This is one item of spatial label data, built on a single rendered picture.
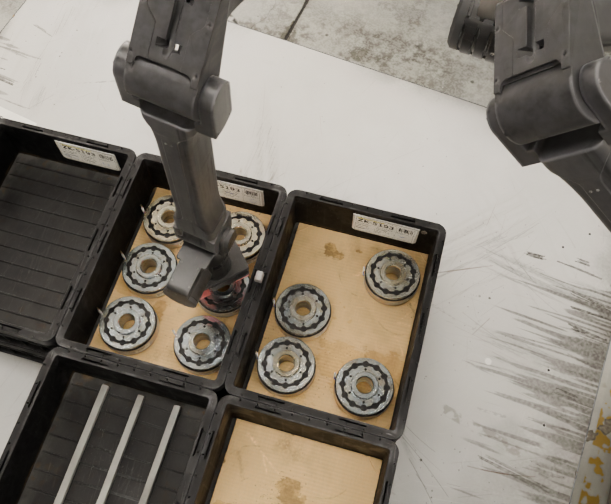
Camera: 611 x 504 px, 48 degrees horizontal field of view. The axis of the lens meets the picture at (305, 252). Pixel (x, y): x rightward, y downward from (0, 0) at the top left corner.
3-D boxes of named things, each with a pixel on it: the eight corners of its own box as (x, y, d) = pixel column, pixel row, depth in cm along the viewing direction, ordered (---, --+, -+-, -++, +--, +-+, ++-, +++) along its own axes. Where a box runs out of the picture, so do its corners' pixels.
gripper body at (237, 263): (250, 271, 119) (246, 254, 112) (197, 297, 118) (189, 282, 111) (234, 240, 122) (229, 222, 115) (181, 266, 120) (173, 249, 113)
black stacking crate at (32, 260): (19, 150, 146) (-3, 118, 136) (150, 183, 143) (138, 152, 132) (-73, 321, 130) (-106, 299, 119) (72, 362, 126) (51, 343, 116)
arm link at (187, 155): (233, 66, 66) (133, 25, 67) (207, 112, 65) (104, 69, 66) (244, 233, 107) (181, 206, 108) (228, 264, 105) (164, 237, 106)
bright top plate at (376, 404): (346, 350, 123) (346, 349, 122) (400, 369, 121) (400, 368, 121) (327, 403, 119) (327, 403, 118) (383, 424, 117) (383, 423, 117)
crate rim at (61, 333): (141, 157, 134) (139, 150, 132) (289, 193, 130) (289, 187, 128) (56, 348, 118) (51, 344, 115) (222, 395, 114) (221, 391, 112)
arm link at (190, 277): (236, 226, 102) (184, 203, 103) (201, 293, 98) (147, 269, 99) (239, 254, 113) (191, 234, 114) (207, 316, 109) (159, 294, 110)
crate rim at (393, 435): (289, 193, 130) (289, 187, 128) (445, 231, 127) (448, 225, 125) (222, 395, 114) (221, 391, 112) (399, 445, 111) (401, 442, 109)
